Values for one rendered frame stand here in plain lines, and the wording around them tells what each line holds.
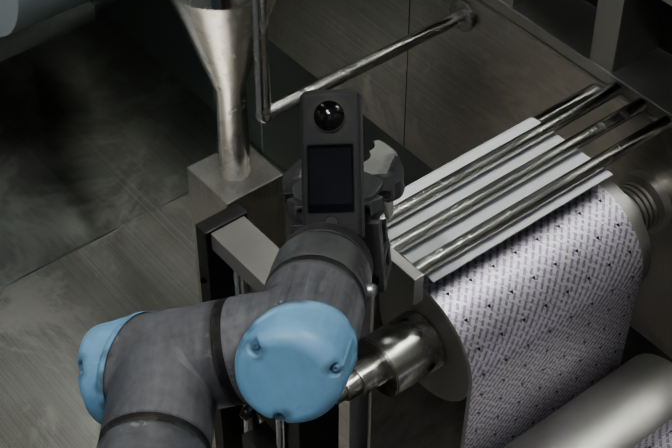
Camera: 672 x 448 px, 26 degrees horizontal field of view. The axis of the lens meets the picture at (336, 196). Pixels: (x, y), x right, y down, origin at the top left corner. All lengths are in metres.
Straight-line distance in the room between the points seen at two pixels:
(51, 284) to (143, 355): 1.13
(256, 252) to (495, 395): 0.28
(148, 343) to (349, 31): 0.99
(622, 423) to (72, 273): 0.92
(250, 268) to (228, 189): 0.48
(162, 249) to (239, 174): 0.34
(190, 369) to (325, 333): 0.10
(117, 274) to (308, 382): 1.19
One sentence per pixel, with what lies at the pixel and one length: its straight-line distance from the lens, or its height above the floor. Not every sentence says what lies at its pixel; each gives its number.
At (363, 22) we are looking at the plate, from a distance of 1.89.
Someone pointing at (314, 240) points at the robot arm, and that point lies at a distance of 1.05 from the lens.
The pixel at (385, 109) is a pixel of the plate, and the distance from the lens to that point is 1.93.
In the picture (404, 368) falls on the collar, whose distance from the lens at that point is 1.39.
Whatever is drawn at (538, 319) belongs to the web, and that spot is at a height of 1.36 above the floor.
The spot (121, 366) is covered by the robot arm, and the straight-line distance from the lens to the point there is 1.00.
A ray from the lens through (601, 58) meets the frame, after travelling 1.57.
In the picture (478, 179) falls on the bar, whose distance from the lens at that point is 1.45.
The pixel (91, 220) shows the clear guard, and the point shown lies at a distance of 2.14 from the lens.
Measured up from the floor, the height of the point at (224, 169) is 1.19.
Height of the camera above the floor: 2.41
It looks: 43 degrees down
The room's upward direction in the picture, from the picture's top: straight up
